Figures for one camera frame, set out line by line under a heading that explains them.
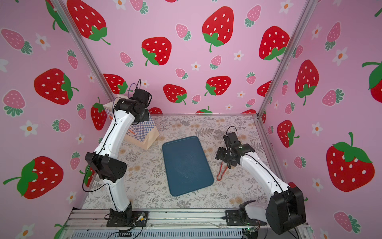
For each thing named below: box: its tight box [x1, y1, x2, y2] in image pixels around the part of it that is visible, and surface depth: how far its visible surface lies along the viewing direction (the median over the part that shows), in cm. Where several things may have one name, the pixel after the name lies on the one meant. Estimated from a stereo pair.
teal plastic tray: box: [162, 135, 215, 197], surface depth 93 cm
